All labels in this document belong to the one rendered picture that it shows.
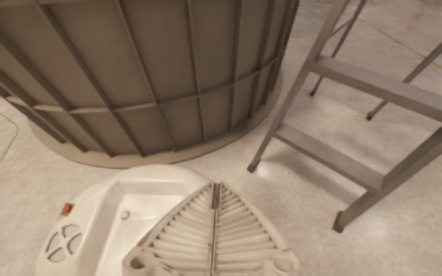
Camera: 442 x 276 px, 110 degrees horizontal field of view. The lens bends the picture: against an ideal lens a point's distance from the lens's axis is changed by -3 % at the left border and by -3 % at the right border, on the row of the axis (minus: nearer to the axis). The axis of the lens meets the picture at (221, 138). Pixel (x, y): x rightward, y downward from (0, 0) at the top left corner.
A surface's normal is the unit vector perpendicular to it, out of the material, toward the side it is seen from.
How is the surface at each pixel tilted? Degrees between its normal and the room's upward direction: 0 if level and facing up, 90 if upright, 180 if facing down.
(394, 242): 0
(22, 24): 90
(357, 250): 0
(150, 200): 0
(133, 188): 69
